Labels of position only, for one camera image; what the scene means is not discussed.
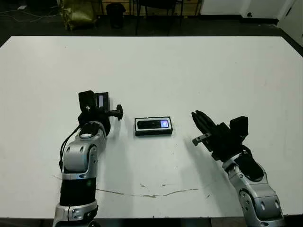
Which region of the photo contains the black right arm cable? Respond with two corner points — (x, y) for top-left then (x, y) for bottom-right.
(240, 143), (254, 159)

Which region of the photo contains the yellow-green sack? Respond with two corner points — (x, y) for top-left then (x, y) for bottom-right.
(59, 0), (98, 31)

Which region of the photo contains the black depth camera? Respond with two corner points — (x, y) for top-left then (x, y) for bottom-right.
(136, 119), (170, 130)

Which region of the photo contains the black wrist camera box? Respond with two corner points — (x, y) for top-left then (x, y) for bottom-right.
(78, 90), (99, 114)
(229, 115), (249, 143)

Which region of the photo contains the black box with white insert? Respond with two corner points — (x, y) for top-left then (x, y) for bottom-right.
(134, 115), (173, 137)

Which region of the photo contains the black office chair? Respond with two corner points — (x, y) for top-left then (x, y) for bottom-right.
(134, 0), (183, 36)

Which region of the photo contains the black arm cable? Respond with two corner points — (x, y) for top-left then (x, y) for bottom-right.
(240, 143), (254, 159)
(58, 124), (82, 172)

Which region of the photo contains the black lid with camera print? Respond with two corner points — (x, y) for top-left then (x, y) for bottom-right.
(94, 91), (110, 111)

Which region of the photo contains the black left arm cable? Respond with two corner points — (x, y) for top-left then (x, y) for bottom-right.
(58, 124), (82, 172)

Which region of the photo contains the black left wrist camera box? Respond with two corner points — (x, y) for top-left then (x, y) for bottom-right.
(78, 90), (99, 114)

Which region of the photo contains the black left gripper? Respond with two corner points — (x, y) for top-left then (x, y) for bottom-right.
(78, 104), (125, 137)

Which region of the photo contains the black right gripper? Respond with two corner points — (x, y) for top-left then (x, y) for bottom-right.
(191, 110), (247, 162)

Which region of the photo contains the white floor cable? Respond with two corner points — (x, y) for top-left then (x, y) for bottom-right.
(0, 8), (61, 24)

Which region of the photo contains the white door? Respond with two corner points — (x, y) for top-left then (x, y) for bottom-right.
(278, 0), (303, 44)

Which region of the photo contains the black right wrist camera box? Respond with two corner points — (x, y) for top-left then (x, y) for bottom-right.
(229, 115), (249, 143)

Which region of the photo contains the black trash bin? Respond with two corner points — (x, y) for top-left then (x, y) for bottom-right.
(106, 2), (126, 29)

